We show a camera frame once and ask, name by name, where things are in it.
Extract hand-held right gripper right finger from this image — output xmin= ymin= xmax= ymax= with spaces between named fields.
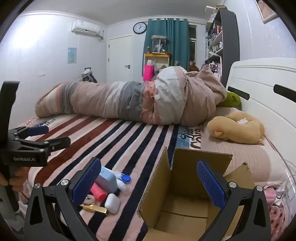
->
xmin=192 ymin=161 xmax=271 ymax=241

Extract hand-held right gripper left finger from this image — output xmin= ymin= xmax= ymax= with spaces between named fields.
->
xmin=24 ymin=157 xmax=102 ymax=241

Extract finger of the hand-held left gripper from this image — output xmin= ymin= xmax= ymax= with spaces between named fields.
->
xmin=8 ymin=126 xmax=49 ymax=140
xmin=16 ymin=136 xmax=71 ymax=154

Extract pink cylinder bottle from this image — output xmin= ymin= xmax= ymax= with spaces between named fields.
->
xmin=90 ymin=183 xmax=107 ymax=202

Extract light blue small device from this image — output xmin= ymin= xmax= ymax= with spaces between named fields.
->
xmin=96 ymin=166 xmax=117 ymax=194

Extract gold lipstick tube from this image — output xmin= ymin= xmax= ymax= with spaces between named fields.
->
xmin=80 ymin=204 xmax=109 ymax=215

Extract white earbuds case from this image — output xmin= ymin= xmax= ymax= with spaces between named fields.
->
xmin=105 ymin=193 xmax=121 ymax=214

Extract small white bottle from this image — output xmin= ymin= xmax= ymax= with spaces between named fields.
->
xmin=116 ymin=179 xmax=130 ymax=194

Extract brown cardboard box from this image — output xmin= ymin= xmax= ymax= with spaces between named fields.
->
xmin=138 ymin=146 xmax=256 ymax=241

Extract white bottle with blue cap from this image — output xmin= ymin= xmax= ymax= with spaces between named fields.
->
xmin=112 ymin=171 xmax=132 ymax=184

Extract person's left hand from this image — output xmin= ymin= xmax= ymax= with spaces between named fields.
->
xmin=0 ymin=166 xmax=30 ymax=189

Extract striped plush blanket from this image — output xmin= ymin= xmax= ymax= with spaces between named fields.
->
xmin=14 ymin=113 xmax=204 ymax=241

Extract tan plush toy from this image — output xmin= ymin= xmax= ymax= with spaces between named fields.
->
xmin=206 ymin=111 xmax=266 ymax=146

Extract rolled pink grey quilt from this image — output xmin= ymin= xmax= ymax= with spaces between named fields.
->
xmin=35 ymin=66 xmax=228 ymax=127

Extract black grey bag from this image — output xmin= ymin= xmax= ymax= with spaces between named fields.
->
xmin=81 ymin=67 xmax=97 ymax=83

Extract pink polka dot cloth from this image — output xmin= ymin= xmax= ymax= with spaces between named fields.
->
xmin=264 ymin=188 xmax=292 ymax=241

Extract green plush toy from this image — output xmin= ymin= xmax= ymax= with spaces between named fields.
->
xmin=216 ymin=91 xmax=241 ymax=108

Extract white door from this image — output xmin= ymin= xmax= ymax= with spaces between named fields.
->
xmin=108 ymin=35 xmax=133 ymax=82

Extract white air conditioner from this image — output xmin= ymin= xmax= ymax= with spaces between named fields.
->
xmin=71 ymin=20 xmax=100 ymax=36

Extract pink bag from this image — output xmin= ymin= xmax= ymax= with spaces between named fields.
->
xmin=143 ymin=65 xmax=155 ymax=81

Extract white bed headboard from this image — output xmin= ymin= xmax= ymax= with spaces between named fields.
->
xmin=222 ymin=59 xmax=296 ymax=167

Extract yellow table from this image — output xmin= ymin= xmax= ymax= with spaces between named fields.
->
xmin=142 ymin=53 xmax=171 ymax=81

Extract glass display case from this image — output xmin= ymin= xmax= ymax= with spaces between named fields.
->
xmin=151 ymin=35 xmax=167 ymax=54

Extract window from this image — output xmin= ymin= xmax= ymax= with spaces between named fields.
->
xmin=188 ymin=24 xmax=197 ymax=63

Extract teal curtain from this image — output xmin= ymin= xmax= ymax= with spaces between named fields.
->
xmin=144 ymin=18 xmax=190 ymax=70

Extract dark tall shelf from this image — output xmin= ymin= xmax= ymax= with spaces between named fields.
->
xmin=205 ymin=6 xmax=240 ymax=81

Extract white charging cable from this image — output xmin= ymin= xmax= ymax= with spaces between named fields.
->
xmin=266 ymin=137 xmax=296 ymax=209

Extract light blue wall poster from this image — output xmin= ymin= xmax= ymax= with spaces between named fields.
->
xmin=68 ymin=47 xmax=77 ymax=64

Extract round wall clock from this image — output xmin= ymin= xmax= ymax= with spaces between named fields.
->
xmin=133 ymin=22 xmax=147 ymax=35

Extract framed wall picture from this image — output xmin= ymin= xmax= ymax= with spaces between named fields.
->
xmin=254 ymin=0 xmax=278 ymax=24

